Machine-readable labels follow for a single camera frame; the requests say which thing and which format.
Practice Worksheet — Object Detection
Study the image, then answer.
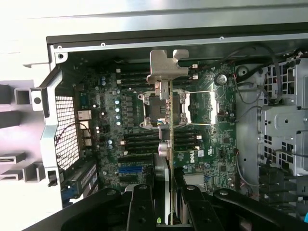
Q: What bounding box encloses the CPU socket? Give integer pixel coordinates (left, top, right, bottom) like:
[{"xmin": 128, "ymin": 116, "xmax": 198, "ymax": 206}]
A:
[{"xmin": 138, "ymin": 90, "xmax": 191, "ymax": 127}]

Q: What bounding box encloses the open black PC case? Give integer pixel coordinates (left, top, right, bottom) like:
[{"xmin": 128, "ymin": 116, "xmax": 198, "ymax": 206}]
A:
[{"xmin": 23, "ymin": 27, "xmax": 308, "ymax": 231}]

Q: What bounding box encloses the blue expansion slot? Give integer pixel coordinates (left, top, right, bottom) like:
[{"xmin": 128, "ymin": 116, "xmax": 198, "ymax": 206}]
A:
[{"xmin": 118, "ymin": 166, "xmax": 144, "ymax": 174}]

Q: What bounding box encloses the silver chipset heatsink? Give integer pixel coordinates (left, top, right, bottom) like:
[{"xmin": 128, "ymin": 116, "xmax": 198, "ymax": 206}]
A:
[{"xmin": 182, "ymin": 174, "xmax": 205, "ymax": 191}]

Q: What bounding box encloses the green motherboard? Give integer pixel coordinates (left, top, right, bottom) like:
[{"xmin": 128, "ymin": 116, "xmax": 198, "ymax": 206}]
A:
[{"xmin": 72, "ymin": 57, "xmax": 238, "ymax": 200}]

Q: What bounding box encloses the grey parts rack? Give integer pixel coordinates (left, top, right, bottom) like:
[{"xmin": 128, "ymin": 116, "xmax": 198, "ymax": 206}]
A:
[{"xmin": 0, "ymin": 80, "xmax": 46, "ymax": 184}]

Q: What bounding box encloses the metal disk bay cage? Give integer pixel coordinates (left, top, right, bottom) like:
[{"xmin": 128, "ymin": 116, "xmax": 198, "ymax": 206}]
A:
[{"xmin": 259, "ymin": 57, "xmax": 308, "ymax": 176}]

